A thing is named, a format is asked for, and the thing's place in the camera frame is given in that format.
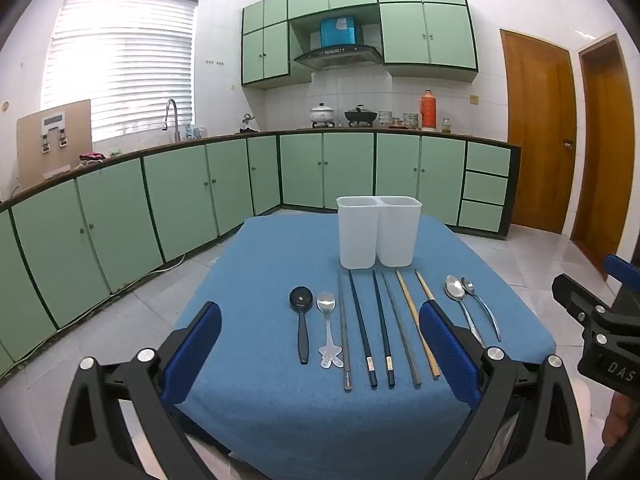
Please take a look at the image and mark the small silver spoon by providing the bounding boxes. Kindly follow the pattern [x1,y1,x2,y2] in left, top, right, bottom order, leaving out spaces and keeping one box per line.
[460,277,502,342]

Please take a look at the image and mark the white garment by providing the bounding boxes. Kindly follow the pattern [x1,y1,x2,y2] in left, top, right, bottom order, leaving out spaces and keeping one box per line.
[570,377,593,423]

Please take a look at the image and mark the grey metal chopstick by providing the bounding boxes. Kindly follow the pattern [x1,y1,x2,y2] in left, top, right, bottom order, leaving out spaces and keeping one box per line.
[381,271,422,386]
[337,274,353,392]

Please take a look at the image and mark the cardboard box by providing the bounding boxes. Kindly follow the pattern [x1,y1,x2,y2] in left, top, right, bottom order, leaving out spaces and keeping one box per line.
[16,99,92,181]

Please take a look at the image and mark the orange thermos flask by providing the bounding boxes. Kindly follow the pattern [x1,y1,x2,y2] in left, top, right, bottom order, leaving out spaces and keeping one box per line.
[420,89,437,131]

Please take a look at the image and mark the wooden door with handle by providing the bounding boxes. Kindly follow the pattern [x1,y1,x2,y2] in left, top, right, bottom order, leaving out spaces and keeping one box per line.
[500,29,578,235]

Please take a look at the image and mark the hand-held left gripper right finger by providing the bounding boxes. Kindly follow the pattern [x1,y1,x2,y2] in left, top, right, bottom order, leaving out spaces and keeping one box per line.
[418,301,586,480]

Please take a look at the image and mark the black range hood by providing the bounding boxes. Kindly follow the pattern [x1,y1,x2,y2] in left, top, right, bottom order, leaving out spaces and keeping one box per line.
[292,45,383,72]

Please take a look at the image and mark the blue box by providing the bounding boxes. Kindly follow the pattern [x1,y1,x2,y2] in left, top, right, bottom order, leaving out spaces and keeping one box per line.
[320,16,362,48]

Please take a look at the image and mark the green drawer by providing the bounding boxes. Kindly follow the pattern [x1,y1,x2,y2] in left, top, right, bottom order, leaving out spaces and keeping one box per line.
[462,171,508,206]
[465,141,512,177]
[458,200,505,233]

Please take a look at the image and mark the black spoon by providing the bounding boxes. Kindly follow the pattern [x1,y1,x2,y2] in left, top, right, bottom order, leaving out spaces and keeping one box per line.
[289,286,315,365]

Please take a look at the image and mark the white window blind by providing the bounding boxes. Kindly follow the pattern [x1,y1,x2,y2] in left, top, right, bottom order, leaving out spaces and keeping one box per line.
[40,0,199,143]

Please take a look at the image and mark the person's right hand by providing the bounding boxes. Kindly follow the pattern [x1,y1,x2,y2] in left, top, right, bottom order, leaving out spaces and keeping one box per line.
[602,391,640,448]

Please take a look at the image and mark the floor cable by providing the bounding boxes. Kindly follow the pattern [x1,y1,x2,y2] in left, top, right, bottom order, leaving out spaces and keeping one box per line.
[120,254,186,293]

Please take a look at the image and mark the plain wooden door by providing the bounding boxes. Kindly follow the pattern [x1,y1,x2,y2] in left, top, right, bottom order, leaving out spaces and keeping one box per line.
[570,32,636,281]

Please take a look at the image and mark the metal kitchen faucet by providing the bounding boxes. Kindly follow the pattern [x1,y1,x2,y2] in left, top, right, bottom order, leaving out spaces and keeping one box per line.
[164,98,182,143]

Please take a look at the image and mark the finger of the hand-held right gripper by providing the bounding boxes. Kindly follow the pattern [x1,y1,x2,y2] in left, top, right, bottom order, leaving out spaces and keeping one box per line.
[603,254,640,283]
[551,273,618,328]

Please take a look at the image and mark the wooden chopstick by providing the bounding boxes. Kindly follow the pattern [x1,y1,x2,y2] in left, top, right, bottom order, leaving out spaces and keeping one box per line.
[394,267,440,380]
[414,268,437,305]

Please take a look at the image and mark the green wall cabinets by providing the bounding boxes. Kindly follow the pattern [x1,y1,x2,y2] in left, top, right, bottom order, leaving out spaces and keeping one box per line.
[241,0,479,90]

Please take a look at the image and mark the dark blue chopstick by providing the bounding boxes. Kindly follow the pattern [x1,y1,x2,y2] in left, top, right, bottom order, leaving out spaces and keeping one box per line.
[348,270,377,389]
[371,270,396,387]

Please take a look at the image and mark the blue table cloth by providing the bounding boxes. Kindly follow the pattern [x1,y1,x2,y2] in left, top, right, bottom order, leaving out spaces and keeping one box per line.
[172,212,557,480]

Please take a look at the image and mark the black wok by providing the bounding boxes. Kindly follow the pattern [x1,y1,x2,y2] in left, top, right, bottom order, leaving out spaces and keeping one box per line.
[344,105,379,127]

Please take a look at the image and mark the white cooking pot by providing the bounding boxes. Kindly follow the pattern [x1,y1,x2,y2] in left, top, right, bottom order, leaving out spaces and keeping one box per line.
[308,102,337,128]

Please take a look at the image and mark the white two-compartment utensil holder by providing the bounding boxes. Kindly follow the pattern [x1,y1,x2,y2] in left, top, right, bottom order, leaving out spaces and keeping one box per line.
[336,195,423,269]

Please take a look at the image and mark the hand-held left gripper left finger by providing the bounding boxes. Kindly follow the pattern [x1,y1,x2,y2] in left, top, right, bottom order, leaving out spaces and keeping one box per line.
[56,301,223,480]

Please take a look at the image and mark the silver spoon with figurine handle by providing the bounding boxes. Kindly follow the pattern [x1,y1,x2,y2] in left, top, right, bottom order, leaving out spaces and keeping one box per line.
[317,291,345,370]

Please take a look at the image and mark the large silver spoon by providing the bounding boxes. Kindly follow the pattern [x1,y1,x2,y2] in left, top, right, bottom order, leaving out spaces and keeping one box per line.
[444,274,487,347]

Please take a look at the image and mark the green base cabinets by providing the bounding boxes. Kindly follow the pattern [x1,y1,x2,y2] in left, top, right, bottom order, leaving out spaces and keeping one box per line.
[0,130,522,381]

